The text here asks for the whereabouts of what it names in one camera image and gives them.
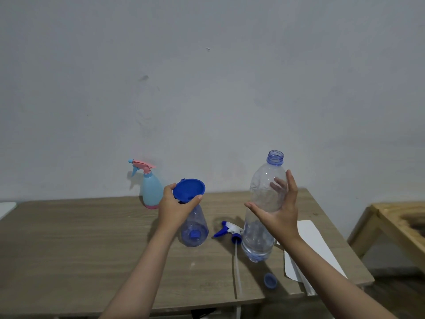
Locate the person's right hand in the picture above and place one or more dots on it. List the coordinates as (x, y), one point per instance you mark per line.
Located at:
(282, 222)

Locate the person's left hand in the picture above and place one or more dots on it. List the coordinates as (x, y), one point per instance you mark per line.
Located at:
(171, 212)

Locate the clear plastic water bottle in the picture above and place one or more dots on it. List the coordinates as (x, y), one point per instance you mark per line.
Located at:
(259, 235)

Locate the light blue spray bottle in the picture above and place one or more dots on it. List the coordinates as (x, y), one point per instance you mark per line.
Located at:
(151, 192)

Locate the dark blue spray bottle body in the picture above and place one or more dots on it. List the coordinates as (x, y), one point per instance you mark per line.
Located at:
(196, 225)

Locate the blue plastic funnel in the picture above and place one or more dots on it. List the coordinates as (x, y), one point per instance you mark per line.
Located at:
(189, 189)

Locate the white blue trigger sprayer head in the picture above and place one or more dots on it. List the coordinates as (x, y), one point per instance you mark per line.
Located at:
(229, 228)

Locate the pink spray trigger head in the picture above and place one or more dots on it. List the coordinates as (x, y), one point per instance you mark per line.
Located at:
(142, 164)

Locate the blue bottle cap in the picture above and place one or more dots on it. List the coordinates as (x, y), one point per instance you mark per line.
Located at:
(270, 281)

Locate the person's right forearm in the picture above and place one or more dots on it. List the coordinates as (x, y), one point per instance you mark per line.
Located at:
(325, 282)

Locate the person's left forearm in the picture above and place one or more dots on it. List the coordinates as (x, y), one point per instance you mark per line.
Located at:
(142, 279)

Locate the white paper towels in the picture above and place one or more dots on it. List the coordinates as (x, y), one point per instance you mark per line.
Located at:
(312, 235)

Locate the light wooden stool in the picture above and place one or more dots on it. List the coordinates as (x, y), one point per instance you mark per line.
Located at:
(391, 212)

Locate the white cabinet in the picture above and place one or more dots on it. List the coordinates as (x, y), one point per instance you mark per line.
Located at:
(6, 209)

